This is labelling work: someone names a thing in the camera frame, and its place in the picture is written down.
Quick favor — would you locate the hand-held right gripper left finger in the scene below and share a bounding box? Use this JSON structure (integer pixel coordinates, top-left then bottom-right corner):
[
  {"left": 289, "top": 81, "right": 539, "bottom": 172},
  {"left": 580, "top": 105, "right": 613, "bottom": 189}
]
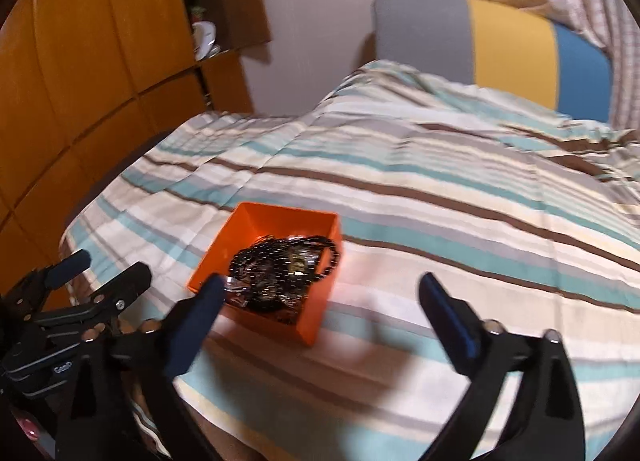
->
[{"left": 65, "top": 273, "right": 227, "bottom": 461}]

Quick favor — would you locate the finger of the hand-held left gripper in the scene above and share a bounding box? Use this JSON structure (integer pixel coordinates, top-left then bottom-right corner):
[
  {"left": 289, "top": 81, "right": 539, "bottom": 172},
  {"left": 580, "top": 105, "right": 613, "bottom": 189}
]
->
[
  {"left": 0, "top": 249, "right": 93, "bottom": 323},
  {"left": 30, "top": 262, "right": 154, "bottom": 329}
]

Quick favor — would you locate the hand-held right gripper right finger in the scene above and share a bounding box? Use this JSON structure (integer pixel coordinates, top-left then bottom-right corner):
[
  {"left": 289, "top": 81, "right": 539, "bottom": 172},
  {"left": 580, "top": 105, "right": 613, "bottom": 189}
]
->
[{"left": 419, "top": 271, "right": 587, "bottom": 461}]

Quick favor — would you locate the silver wrist watch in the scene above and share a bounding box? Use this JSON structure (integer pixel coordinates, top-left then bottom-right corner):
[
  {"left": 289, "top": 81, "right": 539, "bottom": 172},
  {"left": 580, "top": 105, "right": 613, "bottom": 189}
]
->
[{"left": 224, "top": 275, "right": 313, "bottom": 314}]

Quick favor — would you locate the orange plastic box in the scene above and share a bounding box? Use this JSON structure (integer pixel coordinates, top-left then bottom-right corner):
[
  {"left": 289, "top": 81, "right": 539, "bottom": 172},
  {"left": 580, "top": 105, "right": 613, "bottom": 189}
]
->
[{"left": 187, "top": 201, "right": 344, "bottom": 347}]

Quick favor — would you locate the black bead bracelet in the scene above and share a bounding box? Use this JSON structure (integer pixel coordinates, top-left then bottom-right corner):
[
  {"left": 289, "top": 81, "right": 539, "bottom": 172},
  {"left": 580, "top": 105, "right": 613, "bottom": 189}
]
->
[{"left": 229, "top": 235, "right": 342, "bottom": 288}]

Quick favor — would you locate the gold chain bracelet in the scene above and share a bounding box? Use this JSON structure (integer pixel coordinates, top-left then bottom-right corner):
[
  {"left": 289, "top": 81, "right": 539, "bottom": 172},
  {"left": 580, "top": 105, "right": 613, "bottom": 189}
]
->
[{"left": 287, "top": 253, "right": 313, "bottom": 278}]

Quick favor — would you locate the striped bed sheet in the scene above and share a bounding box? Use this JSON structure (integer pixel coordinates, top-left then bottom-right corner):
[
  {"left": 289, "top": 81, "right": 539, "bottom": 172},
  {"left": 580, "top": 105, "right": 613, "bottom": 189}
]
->
[{"left": 59, "top": 60, "right": 640, "bottom": 461}]

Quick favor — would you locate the wooden wardrobe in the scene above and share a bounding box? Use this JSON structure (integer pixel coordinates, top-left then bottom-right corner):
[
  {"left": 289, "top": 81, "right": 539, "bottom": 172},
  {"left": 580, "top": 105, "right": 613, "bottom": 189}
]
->
[{"left": 0, "top": 0, "right": 273, "bottom": 312}]

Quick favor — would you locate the grey yellow blue headboard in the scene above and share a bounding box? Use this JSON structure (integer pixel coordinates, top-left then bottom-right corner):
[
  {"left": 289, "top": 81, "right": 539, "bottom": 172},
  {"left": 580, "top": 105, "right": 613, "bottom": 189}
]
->
[{"left": 371, "top": 0, "right": 614, "bottom": 122}]

